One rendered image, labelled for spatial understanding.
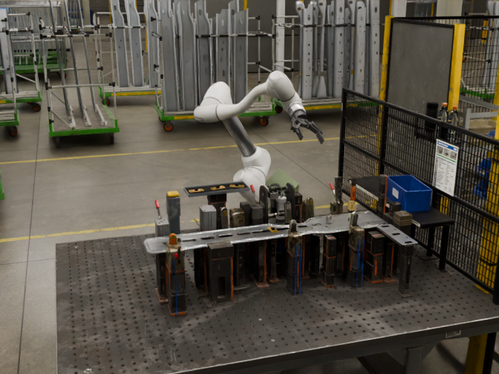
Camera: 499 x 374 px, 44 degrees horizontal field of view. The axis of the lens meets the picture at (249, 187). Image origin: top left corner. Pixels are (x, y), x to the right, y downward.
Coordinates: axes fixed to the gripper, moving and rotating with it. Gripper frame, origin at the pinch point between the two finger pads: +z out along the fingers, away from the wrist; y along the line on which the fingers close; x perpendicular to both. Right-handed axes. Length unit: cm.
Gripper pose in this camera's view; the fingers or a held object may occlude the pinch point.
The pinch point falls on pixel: (311, 139)
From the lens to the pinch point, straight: 334.3
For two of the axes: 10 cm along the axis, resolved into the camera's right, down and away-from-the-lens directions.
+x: 4.1, -7.1, -5.7
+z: 2.9, 6.9, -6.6
